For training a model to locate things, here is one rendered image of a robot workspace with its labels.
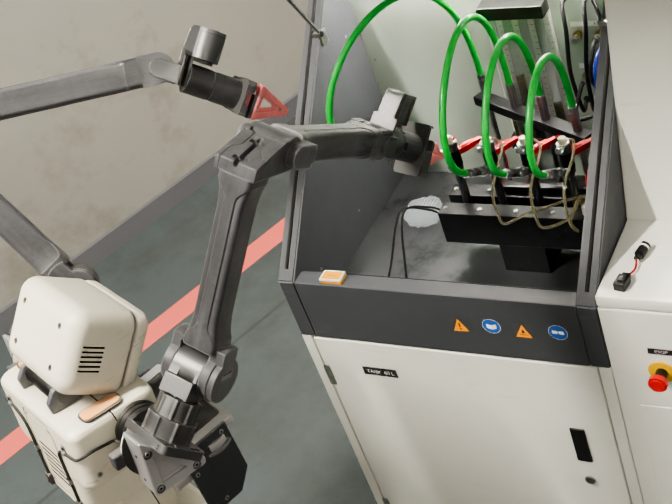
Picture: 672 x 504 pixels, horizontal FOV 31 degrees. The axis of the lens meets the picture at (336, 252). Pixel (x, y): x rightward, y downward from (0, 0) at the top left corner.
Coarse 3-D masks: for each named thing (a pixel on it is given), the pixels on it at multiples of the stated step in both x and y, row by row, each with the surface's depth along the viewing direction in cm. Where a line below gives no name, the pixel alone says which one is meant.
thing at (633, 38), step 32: (608, 0) 213; (640, 0) 210; (608, 32) 216; (640, 32) 213; (640, 64) 216; (640, 96) 219; (640, 128) 221; (640, 160) 224; (640, 192) 228; (608, 320) 220; (640, 320) 217; (608, 352) 226; (640, 352) 222; (640, 384) 228; (640, 416) 234; (640, 448) 241; (640, 480) 248
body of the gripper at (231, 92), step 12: (216, 72) 225; (216, 84) 222; (228, 84) 223; (240, 84) 225; (252, 84) 222; (216, 96) 223; (228, 96) 224; (240, 96) 224; (228, 108) 229; (240, 108) 223
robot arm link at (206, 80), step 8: (192, 56) 221; (184, 64) 222; (192, 64) 221; (208, 64) 222; (184, 72) 222; (192, 72) 220; (200, 72) 221; (208, 72) 222; (184, 80) 221; (192, 80) 220; (200, 80) 221; (208, 80) 221; (184, 88) 221; (192, 88) 221; (200, 88) 221; (208, 88) 222; (200, 96) 223
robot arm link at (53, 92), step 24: (72, 72) 219; (96, 72) 218; (120, 72) 218; (144, 72) 219; (0, 96) 216; (24, 96) 216; (48, 96) 217; (72, 96) 218; (96, 96) 219; (0, 120) 218
